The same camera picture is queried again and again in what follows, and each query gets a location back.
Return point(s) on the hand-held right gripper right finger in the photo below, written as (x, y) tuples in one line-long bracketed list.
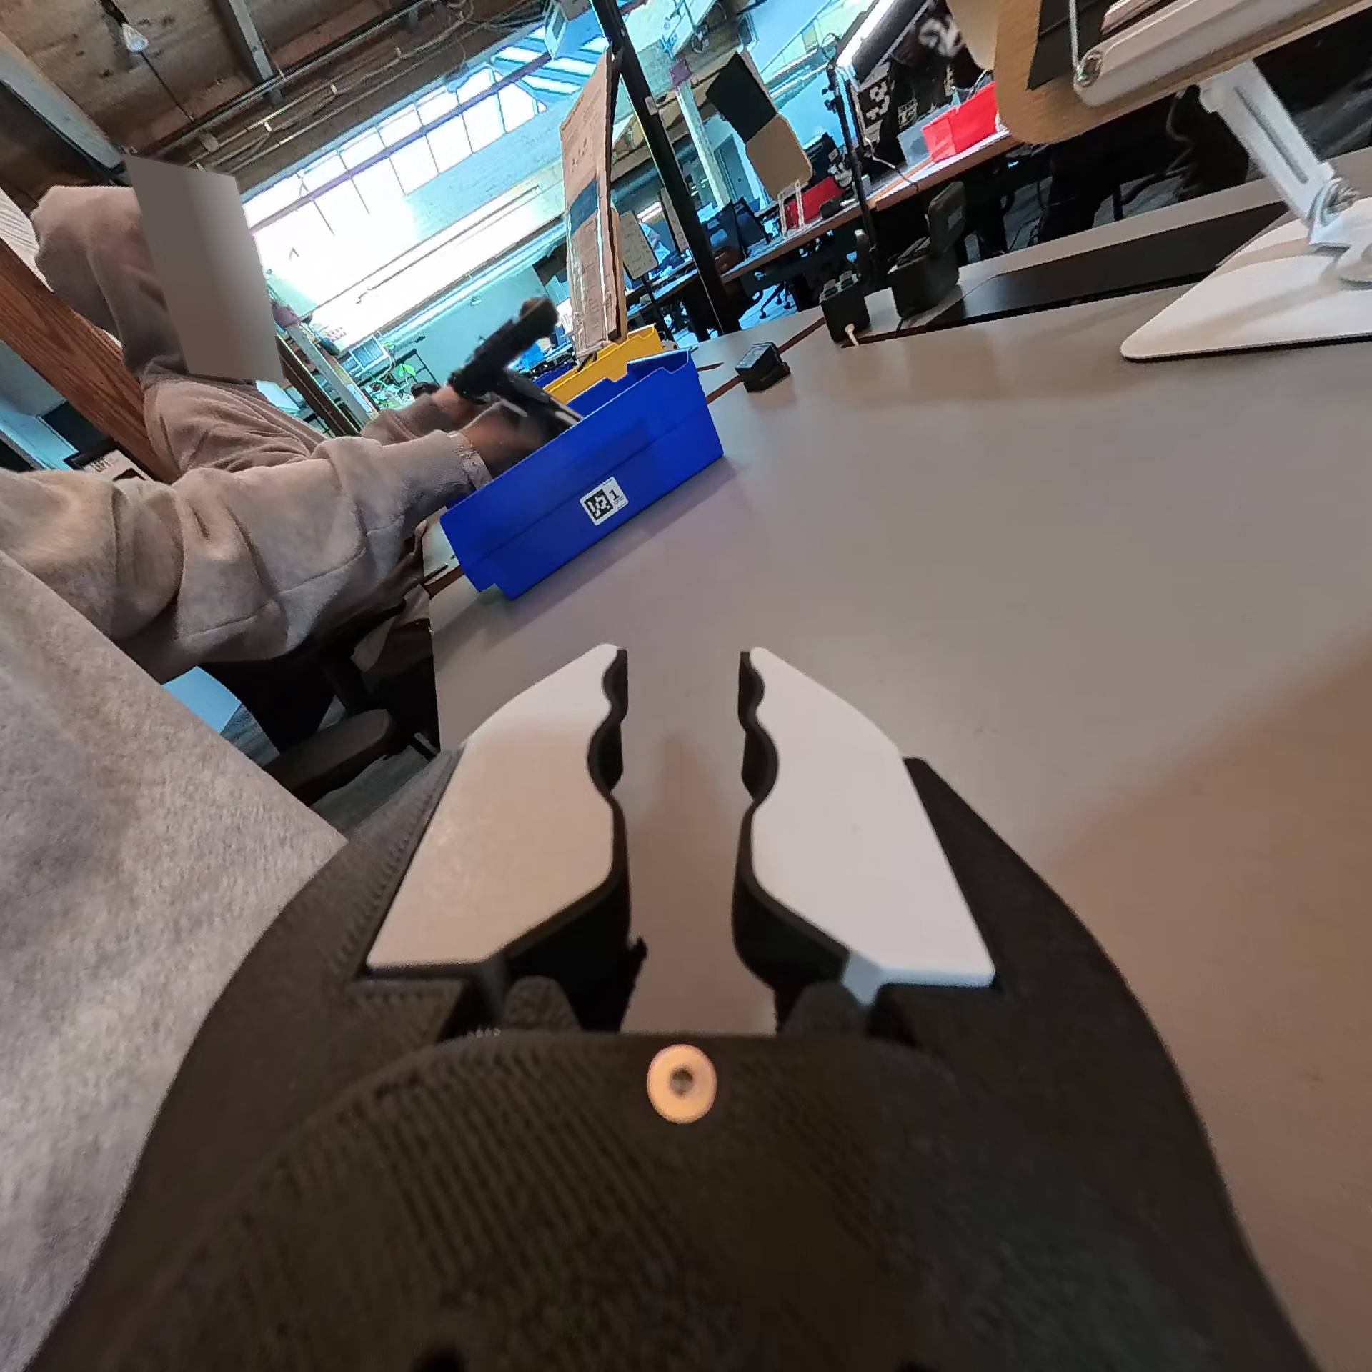
[(869, 859)]

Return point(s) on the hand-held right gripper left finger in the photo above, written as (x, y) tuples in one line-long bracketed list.
[(492, 845)]

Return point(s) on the grey desk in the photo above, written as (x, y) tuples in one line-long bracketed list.
[(1018, 536)]

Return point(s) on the black desk mat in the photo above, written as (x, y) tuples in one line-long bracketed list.
[(1073, 286)]

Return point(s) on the black office chair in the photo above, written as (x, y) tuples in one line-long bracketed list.
[(344, 740)]

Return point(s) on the person's grey sweatshirt torso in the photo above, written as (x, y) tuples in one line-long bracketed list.
[(108, 912)]

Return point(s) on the blue storage bin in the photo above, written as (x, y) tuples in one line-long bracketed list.
[(665, 430)]

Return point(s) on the yellow storage bin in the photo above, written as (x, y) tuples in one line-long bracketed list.
[(612, 364)]

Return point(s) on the black power adapter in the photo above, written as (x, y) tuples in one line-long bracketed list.
[(765, 370)]

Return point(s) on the black charging dock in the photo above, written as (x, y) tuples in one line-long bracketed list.
[(922, 278)]

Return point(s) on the wooden sign board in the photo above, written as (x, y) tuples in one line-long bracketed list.
[(588, 215)]

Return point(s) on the black pole stand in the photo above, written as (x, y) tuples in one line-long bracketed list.
[(687, 202)]

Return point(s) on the wooden workbench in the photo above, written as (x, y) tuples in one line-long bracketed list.
[(945, 171)]

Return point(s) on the red storage bin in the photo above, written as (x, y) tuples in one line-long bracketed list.
[(965, 129)]

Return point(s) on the black white marker board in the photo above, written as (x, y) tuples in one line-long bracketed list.
[(878, 107)]

